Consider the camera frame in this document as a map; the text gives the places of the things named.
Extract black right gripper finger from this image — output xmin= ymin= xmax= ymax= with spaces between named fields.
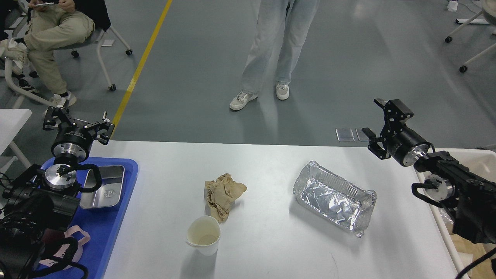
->
xmin=362 ymin=127 xmax=391 ymax=160
xmin=374 ymin=98 xmax=414 ymax=134

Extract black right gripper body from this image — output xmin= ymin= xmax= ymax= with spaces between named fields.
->
xmin=383 ymin=128 xmax=431 ymax=167

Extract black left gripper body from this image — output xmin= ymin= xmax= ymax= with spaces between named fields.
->
xmin=51 ymin=126 xmax=95 ymax=162

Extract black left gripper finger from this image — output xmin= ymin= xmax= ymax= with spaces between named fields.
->
xmin=83 ymin=112 xmax=115 ymax=145
xmin=43 ymin=100 xmax=77 ymax=131

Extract stainless steel rectangular tray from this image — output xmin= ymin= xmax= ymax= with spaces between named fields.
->
xmin=80 ymin=165 xmax=125 ymax=210

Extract pink mug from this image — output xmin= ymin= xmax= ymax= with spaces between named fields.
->
xmin=42 ymin=226 xmax=91 ymax=263

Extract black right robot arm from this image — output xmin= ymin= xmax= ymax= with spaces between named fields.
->
xmin=362 ymin=98 xmax=496 ymax=244

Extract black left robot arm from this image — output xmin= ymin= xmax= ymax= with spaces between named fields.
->
xmin=0 ymin=101 xmax=115 ymax=279

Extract clear floor plate right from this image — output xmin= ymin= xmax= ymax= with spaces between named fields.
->
xmin=355 ymin=128 xmax=371 ymax=142

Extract clear floor plate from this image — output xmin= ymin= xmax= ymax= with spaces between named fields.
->
xmin=336 ymin=128 xmax=355 ymax=142
xmin=355 ymin=128 xmax=371 ymax=142

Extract clear floor plate left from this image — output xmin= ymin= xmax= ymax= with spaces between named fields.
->
xmin=336 ymin=128 xmax=355 ymax=142

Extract white side table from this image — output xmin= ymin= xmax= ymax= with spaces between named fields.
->
xmin=0 ymin=109 xmax=32 ymax=172

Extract aluminium foil container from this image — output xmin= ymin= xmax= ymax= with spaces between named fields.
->
xmin=293 ymin=161 xmax=377 ymax=238

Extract white plastic bin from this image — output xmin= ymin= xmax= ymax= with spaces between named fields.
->
xmin=412 ymin=151 xmax=495 ymax=260

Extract seated person khaki trousers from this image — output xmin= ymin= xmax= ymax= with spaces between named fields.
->
xmin=1 ymin=0 xmax=110 ymax=107

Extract white office chair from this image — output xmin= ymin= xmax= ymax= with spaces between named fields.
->
xmin=0 ymin=23 xmax=133 ymax=107

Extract blue plastic tray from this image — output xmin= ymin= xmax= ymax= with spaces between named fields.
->
xmin=39 ymin=157 xmax=139 ymax=279

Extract brown paper in bin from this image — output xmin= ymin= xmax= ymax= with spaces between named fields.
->
xmin=450 ymin=234 xmax=495 ymax=279

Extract crumpled brown paper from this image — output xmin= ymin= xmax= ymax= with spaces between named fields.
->
xmin=205 ymin=173 xmax=247 ymax=224

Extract white chair base right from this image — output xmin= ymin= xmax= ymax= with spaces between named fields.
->
xmin=446 ymin=0 xmax=496 ymax=74

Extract white paper cup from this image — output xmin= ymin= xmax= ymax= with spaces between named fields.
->
xmin=186 ymin=215 xmax=221 ymax=256

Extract standing person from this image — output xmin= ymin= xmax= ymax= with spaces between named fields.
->
xmin=229 ymin=0 xmax=320 ymax=111

